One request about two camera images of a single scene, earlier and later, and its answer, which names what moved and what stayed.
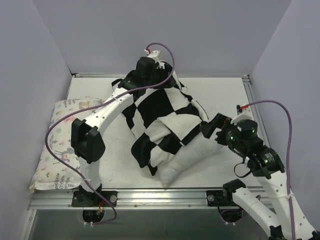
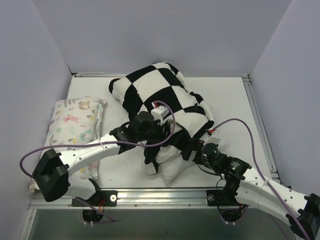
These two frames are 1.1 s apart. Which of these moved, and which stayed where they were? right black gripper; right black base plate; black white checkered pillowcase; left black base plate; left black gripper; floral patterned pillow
Moved: black white checkered pillowcase; right black gripper; left black gripper
Stayed: left black base plate; right black base plate; floral patterned pillow
